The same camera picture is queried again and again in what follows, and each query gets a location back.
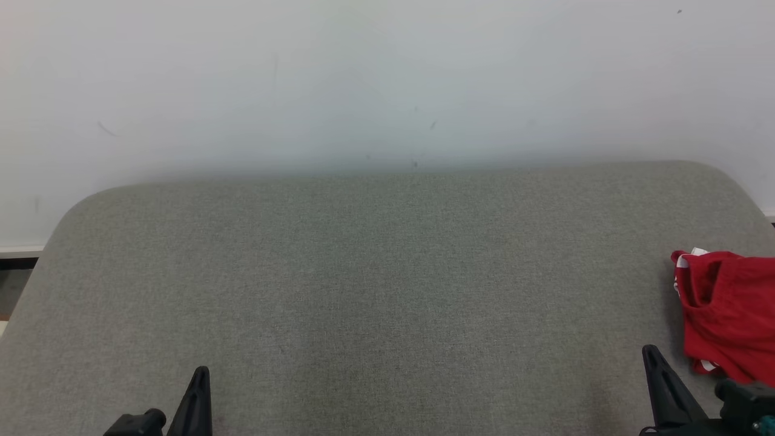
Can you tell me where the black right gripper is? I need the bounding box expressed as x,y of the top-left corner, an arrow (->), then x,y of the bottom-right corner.
639,345 -> 727,436

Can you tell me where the white wall skirting board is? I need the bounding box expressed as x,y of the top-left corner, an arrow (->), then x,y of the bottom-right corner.
0,245 -> 46,270

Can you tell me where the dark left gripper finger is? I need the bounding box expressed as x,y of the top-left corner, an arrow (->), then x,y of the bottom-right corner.
167,366 -> 213,436

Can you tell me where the red shorts white stripe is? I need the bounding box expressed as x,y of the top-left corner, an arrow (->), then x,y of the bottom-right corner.
671,247 -> 775,364

